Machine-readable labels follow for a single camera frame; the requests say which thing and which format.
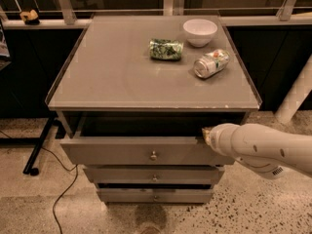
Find grey top drawer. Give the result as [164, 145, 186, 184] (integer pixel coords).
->
[60, 112, 233, 166]

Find grey drawer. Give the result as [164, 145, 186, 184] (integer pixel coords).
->
[84, 166, 224, 184]
[60, 112, 233, 166]
[97, 188, 214, 204]

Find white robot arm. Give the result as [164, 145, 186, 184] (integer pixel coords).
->
[202, 123, 312, 179]

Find grey drawer cabinet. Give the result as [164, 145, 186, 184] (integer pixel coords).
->
[47, 16, 261, 192]

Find grey middle drawer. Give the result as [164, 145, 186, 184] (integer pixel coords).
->
[84, 166, 224, 184]

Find grey bottom drawer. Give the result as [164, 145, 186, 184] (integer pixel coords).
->
[97, 188, 214, 204]

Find silver soda can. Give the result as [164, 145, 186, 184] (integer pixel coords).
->
[193, 49, 230, 79]

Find green crushed can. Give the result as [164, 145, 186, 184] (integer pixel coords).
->
[149, 38, 183, 60]

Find white bowl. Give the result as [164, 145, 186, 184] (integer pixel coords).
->
[183, 19, 217, 47]

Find metal window railing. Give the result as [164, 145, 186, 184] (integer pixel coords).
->
[1, 0, 312, 26]

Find black metal table leg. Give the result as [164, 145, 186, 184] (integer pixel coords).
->
[0, 113, 65, 176]

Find yellow black object on ledge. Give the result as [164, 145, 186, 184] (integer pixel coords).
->
[19, 10, 40, 24]

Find white diagonal post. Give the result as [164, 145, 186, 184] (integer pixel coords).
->
[275, 55, 312, 124]

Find black floor cable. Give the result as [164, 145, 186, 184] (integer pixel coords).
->
[0, 130, 82, 234]

